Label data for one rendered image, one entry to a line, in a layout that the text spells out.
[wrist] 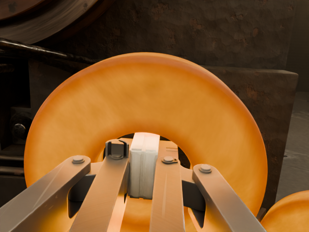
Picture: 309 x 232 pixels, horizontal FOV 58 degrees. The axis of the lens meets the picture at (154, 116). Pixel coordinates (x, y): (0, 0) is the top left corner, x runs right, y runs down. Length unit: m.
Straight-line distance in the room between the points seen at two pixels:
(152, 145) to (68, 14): 0.27
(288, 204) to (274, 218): 0.02
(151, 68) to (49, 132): 0.07
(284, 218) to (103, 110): 0.22
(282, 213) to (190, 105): 0.19
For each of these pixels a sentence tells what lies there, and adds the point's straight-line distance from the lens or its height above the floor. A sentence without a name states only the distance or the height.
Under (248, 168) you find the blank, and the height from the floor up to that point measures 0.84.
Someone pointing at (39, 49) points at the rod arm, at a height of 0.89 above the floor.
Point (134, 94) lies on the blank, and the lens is 0.16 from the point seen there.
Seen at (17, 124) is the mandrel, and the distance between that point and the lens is 0.57.
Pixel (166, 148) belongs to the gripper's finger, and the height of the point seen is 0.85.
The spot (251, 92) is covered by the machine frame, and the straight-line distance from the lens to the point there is 0.49.
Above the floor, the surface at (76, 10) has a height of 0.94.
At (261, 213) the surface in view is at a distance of 0.37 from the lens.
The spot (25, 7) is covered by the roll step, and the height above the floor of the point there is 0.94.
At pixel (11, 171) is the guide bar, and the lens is 0.47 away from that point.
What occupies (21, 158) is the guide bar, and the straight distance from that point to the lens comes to 0.53.
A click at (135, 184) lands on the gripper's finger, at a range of 0.16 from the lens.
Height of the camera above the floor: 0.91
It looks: 15 degrees down
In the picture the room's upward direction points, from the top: 3 degrees clockwise
